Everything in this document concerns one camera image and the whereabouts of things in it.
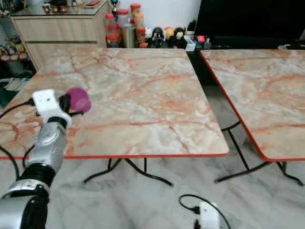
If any purple cup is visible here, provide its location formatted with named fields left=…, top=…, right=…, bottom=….
left=66, top=87, right=92, bottom=114

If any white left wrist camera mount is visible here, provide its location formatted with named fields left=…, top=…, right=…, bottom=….
left=32, top=89, right=72, bottom=127

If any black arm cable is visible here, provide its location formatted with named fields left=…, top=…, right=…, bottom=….
left=179, top=194, right=233, bottom=229
left=0, top=97, right=37, bottom=182

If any marble folding table red edge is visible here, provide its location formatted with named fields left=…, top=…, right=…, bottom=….
left=0, top=47, right=231, bottom=187
left=200, top=49, right=305, bottom=187

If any green plastic basket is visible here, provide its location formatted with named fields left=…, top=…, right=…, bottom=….
left=0, top=78, right=30, bottom=108

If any white small box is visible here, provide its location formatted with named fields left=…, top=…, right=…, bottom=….
left=184, top=37, right=196, bottom=52

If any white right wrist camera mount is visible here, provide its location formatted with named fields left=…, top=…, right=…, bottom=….
left=196, top=202, right=223, bottom=229

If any black figurine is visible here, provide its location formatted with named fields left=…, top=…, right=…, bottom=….
left=151, top=27, right=165, bottom=48
left=173, top=27, right=187, bottom=48

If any black television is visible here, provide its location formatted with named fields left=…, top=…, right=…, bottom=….
left=193, top=0, right=305, bottom=49

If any small trophy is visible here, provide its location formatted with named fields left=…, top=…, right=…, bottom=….
left=110, top=0, right=120, bottom=14

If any red flat item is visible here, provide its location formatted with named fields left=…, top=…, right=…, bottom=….
left=83, top=0, right=101, bottom=8

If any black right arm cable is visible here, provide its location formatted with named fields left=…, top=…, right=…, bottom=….
left=179, top=194, right=233, bottom=229

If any tall red-capped plastic bottle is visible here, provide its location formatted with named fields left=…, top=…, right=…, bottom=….
left=105, top=13, right=119, bottom=48

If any orange-filled jar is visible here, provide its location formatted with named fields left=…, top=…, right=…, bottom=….
left=134, top=13, right=145, bottom=29

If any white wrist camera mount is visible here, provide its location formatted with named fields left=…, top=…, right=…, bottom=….
left=32, top=89, right=72, bottom=127
left=196, top=202, right=223, bottom=229

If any steel canister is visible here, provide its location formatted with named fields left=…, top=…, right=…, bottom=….
left=121, top=24, right=137, bottom=48

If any clear jar red lid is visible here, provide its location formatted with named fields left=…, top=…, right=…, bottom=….
left=130, top=3, right=142, bottom=15
left=116, top=10, right=131, bottom=26

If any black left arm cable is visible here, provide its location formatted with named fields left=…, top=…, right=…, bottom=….
left=0, top=97, right=37, bottom=182

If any wooden drawer cabinet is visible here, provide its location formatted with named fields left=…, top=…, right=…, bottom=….
left=10, top=0, right=110, bottom=70

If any shelf of plush toys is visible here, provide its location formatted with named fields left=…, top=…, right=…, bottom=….
left=0, top=40, right=30, bottom=62

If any small red jar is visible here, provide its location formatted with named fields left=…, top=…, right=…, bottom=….
left=137, top=28, right=146, bottom=45

